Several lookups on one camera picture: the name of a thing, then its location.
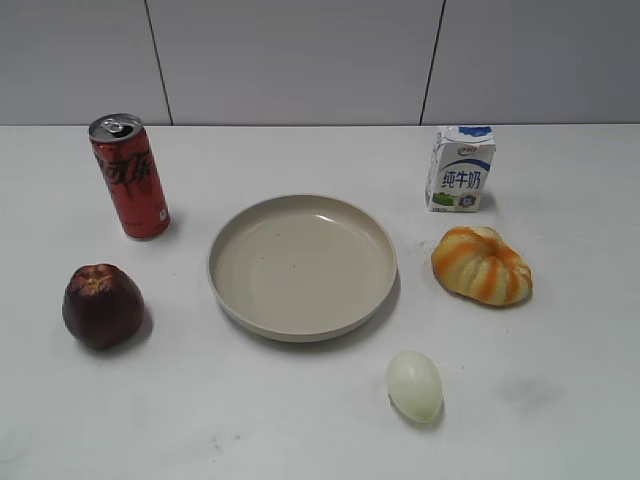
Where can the white egg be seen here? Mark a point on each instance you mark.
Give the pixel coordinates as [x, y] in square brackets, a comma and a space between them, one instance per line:
[414, 386]

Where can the beige round plate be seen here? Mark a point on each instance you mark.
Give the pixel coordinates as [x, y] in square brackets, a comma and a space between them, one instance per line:
[303, 268]

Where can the orange striped pumpkin bread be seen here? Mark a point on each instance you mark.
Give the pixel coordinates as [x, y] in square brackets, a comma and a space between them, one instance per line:
[476, 263]

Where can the white blue milk carton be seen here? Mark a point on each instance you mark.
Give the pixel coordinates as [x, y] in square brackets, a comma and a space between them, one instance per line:
[460, 164]

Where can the red soda can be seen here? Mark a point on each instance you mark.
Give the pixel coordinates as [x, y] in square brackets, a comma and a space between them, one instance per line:
[123, 152]

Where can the dark red apple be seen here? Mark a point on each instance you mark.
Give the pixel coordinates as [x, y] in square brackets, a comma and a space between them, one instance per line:
[102, 306]

